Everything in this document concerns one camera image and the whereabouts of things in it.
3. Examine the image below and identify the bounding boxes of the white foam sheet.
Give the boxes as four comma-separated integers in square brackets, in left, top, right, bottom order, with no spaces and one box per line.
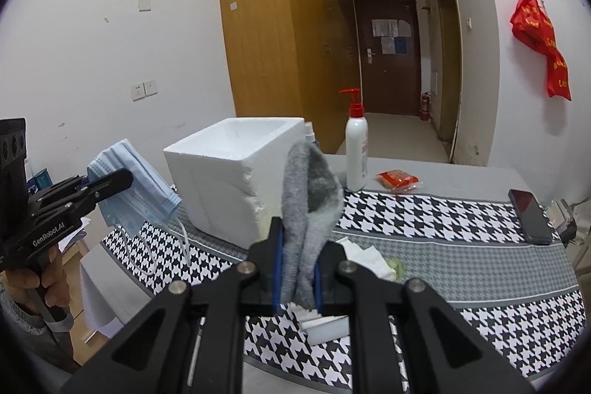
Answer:
[290,303,349,346]

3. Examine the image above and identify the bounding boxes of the white tissue paper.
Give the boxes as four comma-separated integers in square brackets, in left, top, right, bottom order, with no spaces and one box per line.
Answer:
[337,238,397,281]

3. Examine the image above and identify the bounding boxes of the grey fuzzy sock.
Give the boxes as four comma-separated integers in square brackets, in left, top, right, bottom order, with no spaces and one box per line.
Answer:
[280,140,344,310]

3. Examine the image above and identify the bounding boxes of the green floral tissue pack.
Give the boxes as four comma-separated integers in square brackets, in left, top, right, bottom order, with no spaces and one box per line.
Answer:
[386,258,406,282]

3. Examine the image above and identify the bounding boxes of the person left hand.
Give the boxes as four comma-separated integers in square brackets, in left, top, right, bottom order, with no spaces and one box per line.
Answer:
[2,246,70,314]

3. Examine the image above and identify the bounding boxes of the white styrofoam box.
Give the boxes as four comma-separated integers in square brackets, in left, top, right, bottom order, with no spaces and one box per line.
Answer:
[163,117,304,249]

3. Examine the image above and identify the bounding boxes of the red snack packet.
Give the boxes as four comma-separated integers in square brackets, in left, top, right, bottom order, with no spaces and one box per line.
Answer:
[375,170,422,194]

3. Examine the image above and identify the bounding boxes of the white red pump bottle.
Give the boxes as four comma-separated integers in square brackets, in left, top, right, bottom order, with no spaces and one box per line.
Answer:
[339,88,369,192]

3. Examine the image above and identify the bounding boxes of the houndstooth table cloth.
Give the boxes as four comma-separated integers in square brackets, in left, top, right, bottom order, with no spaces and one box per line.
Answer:
[101,191,587,392]

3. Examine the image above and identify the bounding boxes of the red fire extinguisher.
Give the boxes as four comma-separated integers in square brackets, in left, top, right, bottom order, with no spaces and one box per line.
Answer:
[419,92,431,121]

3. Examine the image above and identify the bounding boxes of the black smartphone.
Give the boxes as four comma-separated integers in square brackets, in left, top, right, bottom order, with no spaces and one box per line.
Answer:
[508,189,553,245]

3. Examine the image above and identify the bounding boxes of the wooden wardrobe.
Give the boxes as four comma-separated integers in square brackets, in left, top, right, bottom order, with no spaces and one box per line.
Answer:
[221,0,360,154]

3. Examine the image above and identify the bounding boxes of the dark brown door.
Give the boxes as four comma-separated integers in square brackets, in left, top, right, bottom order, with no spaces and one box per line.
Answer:
[355,0,422,116]

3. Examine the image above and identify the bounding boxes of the red hanging bag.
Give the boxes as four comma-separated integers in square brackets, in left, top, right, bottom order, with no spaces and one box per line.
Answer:
[510,0,572,101]

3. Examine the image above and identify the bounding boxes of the wall socket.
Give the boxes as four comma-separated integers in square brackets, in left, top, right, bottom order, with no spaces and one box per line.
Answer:
[130,80,158,102]

